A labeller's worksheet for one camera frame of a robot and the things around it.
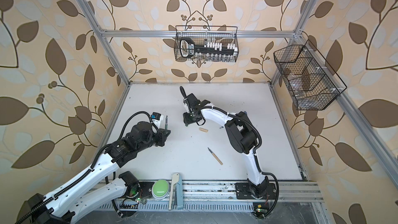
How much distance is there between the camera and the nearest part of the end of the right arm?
0.71m

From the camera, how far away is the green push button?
73 cm

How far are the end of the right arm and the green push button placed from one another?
327 millimetres
